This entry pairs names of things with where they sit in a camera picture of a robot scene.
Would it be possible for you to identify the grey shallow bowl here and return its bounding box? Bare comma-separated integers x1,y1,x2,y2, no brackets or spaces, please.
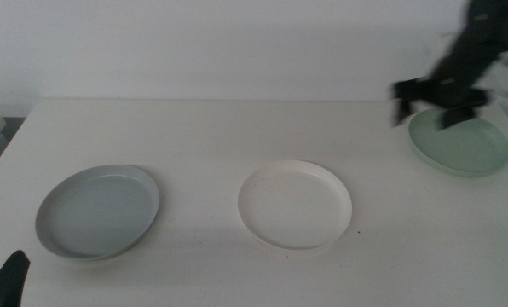
35,164,161,261

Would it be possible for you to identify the pale green shallow bowl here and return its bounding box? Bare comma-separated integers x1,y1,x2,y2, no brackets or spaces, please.
407,107,508,178

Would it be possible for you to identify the white shallow bowl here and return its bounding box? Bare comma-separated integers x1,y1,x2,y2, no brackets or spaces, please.
237,159,354,251

